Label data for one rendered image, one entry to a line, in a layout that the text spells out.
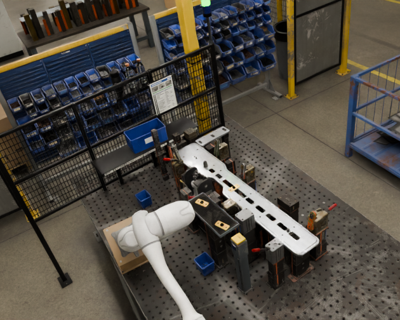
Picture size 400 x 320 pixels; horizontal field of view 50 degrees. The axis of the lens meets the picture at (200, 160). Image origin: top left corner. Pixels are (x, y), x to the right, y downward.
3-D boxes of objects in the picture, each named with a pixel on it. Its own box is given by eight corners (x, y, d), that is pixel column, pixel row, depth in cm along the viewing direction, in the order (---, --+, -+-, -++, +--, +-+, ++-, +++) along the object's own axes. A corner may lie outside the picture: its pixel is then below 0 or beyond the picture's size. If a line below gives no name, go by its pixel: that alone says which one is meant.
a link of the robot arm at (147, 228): (140, 246, 206) (166, 235, 209) (126, 213, 211) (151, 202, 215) (140, 252, 218) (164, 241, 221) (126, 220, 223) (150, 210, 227)
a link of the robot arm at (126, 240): (113, 232, 281) (115, 232, 260) (139, 221, 286) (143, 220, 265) (122, 255, 280) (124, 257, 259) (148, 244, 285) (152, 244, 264)
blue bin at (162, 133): (169, 139, 349) (166, 126, 341) (134, 154, 339) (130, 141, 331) (160, 130, 361) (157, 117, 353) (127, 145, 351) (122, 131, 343)
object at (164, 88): (178, 106, 365) (171, 73, 347) (156, 117, 357) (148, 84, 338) (177, 105, 367) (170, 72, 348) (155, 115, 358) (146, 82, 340)
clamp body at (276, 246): (288, 282, 265) (287, 244, 243) (275, 293, 261) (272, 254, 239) (277, 273, 272) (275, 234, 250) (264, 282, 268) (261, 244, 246)
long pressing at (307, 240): (325, 239, 251) (325, 237, 250) (297, 260, 243) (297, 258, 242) (194, 141, 348) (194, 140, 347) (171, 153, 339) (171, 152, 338)
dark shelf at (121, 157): (199, 128, 360) (199, 125, 358) (103, 178, 327) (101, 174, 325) (185, 118, 376) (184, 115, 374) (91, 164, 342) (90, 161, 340)
